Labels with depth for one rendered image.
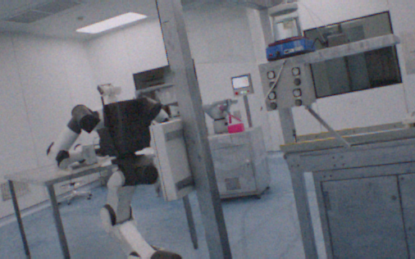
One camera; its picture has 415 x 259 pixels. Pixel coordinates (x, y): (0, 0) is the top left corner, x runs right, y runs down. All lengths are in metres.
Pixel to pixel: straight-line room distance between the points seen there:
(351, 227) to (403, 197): 0.28
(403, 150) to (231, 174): 2.93
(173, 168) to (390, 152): 0.99
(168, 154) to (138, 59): 6.89
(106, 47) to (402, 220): 7.31
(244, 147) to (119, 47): 4.58
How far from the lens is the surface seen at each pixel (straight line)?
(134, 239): 2.67
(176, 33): 1.46
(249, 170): 4.56
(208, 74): 7.60
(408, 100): 7.15
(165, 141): 1.39
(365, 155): 1.97
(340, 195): 2.09
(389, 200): 2.07
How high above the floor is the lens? 1.14
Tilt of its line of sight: 3 degrees down
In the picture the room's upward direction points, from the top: 11 degrees counter-clockwise
